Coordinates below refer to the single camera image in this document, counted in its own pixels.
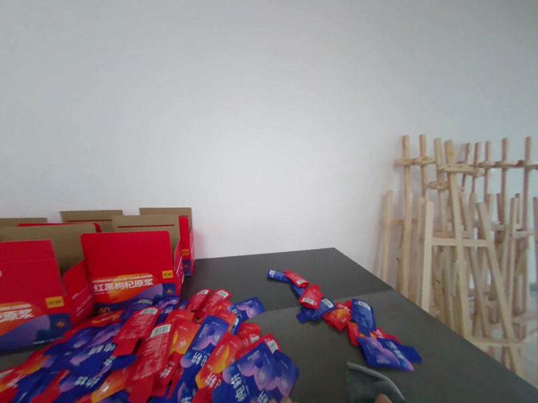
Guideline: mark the small scatter of red blue packets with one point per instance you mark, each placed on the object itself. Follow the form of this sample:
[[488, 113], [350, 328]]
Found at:
[[362, 321]]

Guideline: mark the large pile of red blue packets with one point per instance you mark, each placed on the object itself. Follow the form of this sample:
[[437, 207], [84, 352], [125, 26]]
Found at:
[[149, 360]]

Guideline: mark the stack of wooden easels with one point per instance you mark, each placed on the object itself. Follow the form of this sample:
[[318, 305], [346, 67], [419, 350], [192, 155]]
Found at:
[[475, 242]]

